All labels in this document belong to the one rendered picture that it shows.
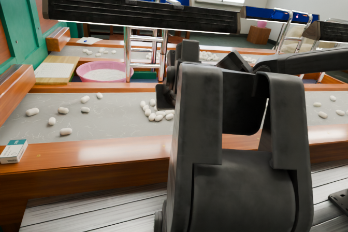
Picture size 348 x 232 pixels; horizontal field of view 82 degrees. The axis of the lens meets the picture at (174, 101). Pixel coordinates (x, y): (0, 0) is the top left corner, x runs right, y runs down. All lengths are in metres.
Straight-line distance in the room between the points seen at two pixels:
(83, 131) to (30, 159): 0.17
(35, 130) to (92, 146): 0.21
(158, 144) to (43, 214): 0.31
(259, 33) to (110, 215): 6.29
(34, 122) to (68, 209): 0.31
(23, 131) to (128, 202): 0.38
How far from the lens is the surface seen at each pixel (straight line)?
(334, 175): 0.91
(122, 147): 0.58
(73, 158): 0.58
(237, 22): 0.80
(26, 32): 1.09
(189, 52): 0.44
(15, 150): 0.61
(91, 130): 0.69
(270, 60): 0.60
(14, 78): 0.80
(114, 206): 0.59
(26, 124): 0.78
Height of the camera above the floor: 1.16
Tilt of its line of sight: 29 degrees down
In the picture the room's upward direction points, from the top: 8 degrees clockwise
